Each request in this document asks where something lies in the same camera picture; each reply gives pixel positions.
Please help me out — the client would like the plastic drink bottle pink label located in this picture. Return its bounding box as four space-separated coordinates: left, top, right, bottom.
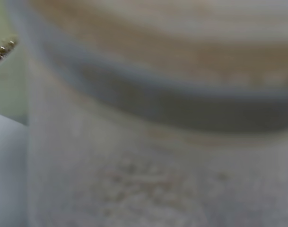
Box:
5 0 288 227

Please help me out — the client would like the pale green plastic cup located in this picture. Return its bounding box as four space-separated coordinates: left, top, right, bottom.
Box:
0 0 28 125

